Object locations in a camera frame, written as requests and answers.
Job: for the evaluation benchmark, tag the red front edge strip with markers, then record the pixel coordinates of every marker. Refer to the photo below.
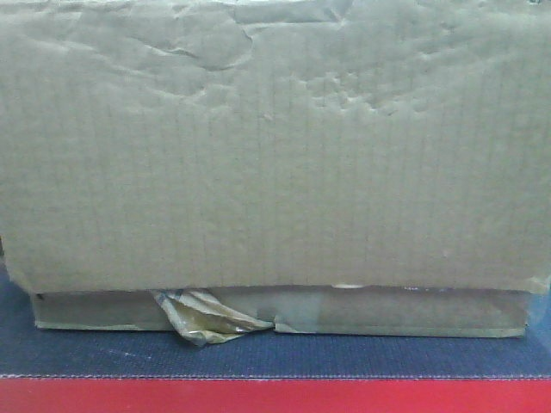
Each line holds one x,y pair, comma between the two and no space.
163,395

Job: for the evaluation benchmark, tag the crumpled clear packing tape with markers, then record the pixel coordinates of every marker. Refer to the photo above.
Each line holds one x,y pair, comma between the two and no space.
198,317

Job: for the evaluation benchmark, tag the large brown cardboard box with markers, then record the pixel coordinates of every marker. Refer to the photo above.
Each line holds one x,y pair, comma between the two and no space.
338,167

